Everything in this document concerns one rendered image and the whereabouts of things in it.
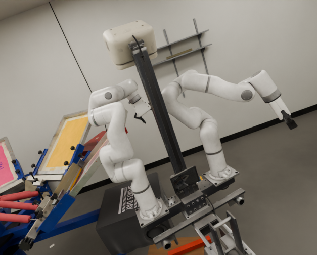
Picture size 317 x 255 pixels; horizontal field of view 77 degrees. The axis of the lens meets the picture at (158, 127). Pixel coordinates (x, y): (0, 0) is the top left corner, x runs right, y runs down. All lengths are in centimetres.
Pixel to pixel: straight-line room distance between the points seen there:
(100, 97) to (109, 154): 27
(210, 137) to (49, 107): 302
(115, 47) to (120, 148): 42
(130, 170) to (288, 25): 366
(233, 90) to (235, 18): 283
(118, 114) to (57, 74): 274
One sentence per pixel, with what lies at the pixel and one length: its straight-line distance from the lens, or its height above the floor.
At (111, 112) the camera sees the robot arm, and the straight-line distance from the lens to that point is 88.
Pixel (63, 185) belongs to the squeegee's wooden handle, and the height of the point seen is 128.
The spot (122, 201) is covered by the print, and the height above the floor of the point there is 95.
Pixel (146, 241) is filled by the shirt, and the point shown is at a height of 69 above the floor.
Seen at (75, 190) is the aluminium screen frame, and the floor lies 131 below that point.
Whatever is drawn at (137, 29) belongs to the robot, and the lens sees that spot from 94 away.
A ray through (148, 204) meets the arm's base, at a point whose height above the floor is 122.
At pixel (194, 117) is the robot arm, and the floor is 151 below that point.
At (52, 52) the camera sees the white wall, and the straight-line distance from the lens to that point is 355.
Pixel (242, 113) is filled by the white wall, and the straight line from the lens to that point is 390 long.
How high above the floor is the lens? 186
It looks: 19 degrees down
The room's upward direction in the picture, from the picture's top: 20 degrees counter-clockwise
